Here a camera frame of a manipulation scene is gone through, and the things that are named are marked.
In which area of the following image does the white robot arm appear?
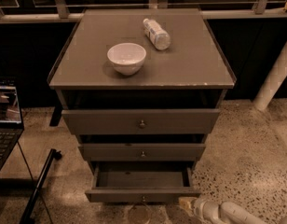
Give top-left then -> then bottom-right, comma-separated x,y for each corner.
179,197 -> 267,224

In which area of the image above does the white ceramic bowl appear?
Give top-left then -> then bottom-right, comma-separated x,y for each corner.
107,43 -> 146,76

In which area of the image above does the black stand leg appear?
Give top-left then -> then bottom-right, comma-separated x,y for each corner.
19,148 -> 62,224

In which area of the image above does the grey drawer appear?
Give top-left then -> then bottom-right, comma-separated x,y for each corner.
85,162 -> 200,203
62,109 -> 220,135
79,143 -> 206,161

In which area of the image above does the metal window railing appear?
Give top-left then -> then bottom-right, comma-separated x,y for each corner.
0,0 -> 287,25

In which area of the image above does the clear plastic water bottle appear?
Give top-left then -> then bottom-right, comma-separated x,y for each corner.
143,19 -> 171,50

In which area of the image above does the open black laptop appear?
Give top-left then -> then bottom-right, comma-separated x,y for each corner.
0,77 -> 24,171

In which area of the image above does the white diagonal pipe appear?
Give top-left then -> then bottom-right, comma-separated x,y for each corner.
253,41 -> 287,111

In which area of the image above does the dark grey drawer cabinet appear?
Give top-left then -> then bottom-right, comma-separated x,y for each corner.
47,7 -> 238,173

